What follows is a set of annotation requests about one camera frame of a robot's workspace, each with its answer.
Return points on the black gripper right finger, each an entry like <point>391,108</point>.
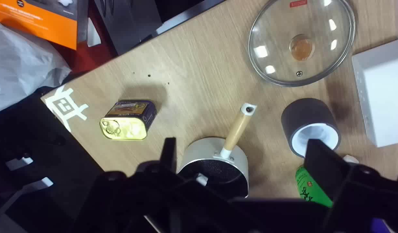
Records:
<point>326,168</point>

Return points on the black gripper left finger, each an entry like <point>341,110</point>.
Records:
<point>169,154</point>

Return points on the gold and dark tin can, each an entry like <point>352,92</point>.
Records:
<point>127,120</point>

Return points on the clear glass pot lid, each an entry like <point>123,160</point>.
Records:
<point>302,40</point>

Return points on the green plastic bottle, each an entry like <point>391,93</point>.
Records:
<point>310,189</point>

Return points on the grey cup with white inside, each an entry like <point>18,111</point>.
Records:
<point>309,117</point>

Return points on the white rectangular box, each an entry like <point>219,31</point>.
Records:
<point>381,94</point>

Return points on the red box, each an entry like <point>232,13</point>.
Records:
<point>83,58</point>

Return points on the white plastic bag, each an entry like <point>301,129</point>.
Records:
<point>21,64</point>

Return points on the orange and black book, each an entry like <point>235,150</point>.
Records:
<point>38,17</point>

